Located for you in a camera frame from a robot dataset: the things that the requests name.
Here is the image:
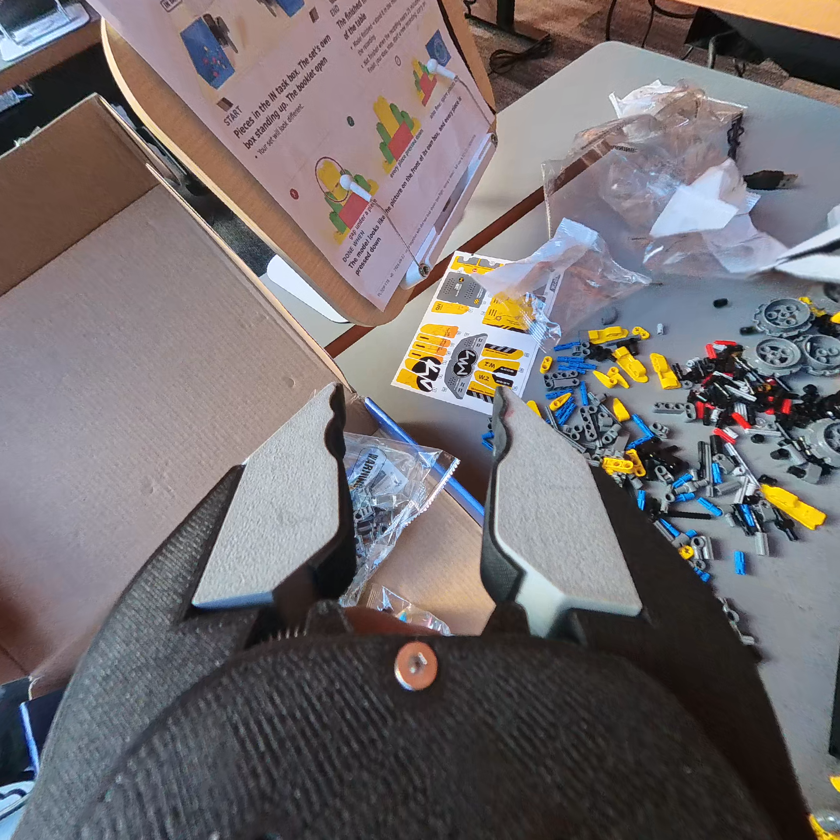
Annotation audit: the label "black usb cable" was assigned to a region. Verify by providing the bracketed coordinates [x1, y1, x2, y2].
[725, 112, 798, 191]

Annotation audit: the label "yellow black sticker sheet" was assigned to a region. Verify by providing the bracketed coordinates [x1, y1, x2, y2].
[392, 251, 546, 416]

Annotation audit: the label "pile of small building pieces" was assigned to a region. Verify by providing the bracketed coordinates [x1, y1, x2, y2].
[482, 322, 840, 585]

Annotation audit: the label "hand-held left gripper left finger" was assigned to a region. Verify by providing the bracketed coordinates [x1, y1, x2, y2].
[190, 382, 358, 608]

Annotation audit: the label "large cardboard box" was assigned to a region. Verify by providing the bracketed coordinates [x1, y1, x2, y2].
[0, 94, 358, 697]

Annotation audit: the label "empty clear bag white label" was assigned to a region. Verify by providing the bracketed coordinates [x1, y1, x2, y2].
[541, 125, 788, 277]

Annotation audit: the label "instruction sheet on wooden board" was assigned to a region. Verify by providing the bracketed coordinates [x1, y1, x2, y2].
[101, 0, 497, 327]

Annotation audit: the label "yellow beams and wheels pile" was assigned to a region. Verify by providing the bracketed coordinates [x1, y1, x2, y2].
[742, 297, 840, 468]

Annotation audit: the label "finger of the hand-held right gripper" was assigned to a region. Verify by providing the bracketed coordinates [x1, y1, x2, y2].
[755, 225, 840, 284]

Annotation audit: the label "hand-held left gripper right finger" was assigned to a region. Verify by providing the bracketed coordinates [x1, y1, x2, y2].
[480, 386, 644, 639]

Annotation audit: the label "crumpled empty clear bag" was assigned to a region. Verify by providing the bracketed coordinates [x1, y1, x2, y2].
[607, 79, 746, 132]

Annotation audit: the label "clear bag grey parts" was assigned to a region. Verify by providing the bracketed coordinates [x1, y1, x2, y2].
[338, 430, 460, 608]

